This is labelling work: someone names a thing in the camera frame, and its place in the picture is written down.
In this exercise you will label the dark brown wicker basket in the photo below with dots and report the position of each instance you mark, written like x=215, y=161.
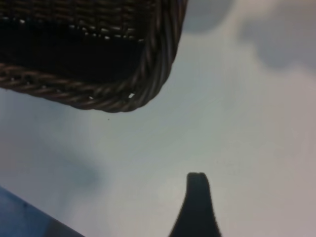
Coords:
x=74, y=49

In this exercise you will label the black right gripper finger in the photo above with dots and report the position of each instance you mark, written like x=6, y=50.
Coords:
x=197, y=209

